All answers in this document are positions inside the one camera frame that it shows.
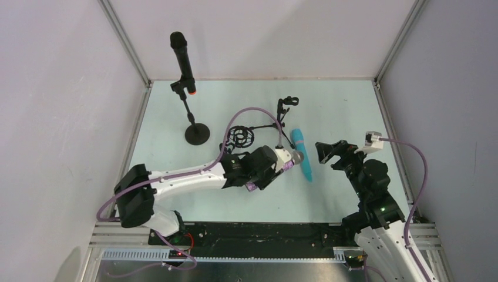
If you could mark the aluminium frame rail front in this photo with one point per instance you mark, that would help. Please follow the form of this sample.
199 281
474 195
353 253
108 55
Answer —
144 243

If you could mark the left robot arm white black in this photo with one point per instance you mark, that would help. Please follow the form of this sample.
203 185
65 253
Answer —
140 191

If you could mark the purple glitter microphone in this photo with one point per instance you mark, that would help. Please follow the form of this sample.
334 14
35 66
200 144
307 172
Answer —
297 158

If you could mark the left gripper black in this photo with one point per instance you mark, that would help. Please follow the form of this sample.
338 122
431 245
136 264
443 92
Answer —
273 167

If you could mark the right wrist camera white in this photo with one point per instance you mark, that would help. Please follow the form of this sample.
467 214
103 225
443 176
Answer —
372 144

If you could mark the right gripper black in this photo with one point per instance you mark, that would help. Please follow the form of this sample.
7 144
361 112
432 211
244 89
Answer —
339 154

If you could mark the tripod stand with shock mount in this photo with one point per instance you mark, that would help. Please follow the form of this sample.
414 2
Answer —
238 137

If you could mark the tripod stand with clip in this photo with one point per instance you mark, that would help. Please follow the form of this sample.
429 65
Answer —
281 112

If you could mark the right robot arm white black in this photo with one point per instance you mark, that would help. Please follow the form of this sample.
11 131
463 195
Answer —
379 226

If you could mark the black microphone orange end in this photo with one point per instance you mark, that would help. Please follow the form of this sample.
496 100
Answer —
179 45

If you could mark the black round base mic stand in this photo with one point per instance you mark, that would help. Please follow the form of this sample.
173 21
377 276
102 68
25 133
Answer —
197 133

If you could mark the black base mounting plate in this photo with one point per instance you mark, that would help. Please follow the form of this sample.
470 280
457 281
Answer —
265 240

